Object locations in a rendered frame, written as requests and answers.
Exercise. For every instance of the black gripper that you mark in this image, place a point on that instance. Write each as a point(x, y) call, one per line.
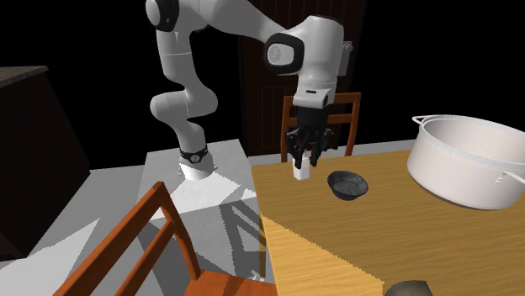
point(311, 121)

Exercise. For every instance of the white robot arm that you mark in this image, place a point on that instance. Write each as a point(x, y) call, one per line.
point(186, 53)

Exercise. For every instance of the small white container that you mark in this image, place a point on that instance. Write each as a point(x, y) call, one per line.
point(301, 171)

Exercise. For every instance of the wooden chair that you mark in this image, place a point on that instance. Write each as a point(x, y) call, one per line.
point(156, 246)
point(352, 119)

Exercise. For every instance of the black bowl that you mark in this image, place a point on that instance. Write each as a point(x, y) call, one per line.
point(347, 186)

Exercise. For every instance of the dark wooden door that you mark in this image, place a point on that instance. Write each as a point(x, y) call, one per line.
point(262, 98)

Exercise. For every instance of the grey robot stand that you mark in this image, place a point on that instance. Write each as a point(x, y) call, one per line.
point(213, 229)

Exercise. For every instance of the wooden table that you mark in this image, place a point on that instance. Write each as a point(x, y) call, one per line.
point(402, 246)

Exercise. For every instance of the large white pot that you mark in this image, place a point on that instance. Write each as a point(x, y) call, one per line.
point(463, 164)

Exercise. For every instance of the grey rounded object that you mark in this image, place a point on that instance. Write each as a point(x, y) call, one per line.
point(408, 289)

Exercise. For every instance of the dark cabinet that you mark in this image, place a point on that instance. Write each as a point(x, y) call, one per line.
point(37, 164)

